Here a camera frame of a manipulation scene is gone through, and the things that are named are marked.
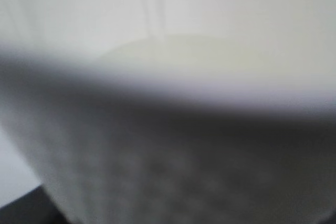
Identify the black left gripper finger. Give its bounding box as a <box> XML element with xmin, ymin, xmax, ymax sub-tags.
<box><xmin>1</xmin><ymin>186</ymin><xmax>68</xmax><ymax>224</ymax></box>

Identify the white paper cup green logo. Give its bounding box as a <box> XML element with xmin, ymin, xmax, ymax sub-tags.
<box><xmin>1</xmin><ymin>0</ymin><xmax>335</xmax><ymax>223</ymax></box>

